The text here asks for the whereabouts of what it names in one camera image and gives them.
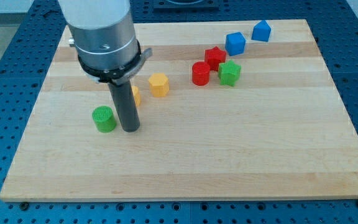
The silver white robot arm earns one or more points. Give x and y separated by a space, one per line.
104 37

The green star block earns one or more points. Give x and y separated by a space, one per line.
229 73

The red star block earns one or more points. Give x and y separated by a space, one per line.
213 57

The yellow hexagon block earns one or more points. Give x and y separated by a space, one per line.
159 85

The red cylinder block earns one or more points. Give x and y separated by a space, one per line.
200 73

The yellow block behind rod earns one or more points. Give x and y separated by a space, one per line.
137 96

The light wooden board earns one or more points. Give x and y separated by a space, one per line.
281 133

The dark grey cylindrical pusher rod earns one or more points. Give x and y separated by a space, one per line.
124 102

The green cylinder block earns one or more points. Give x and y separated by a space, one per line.
104 119

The blue cube block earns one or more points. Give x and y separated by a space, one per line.
235 43

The blue pentagon house block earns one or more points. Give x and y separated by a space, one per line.
261 31

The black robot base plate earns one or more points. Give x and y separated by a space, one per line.
163 5

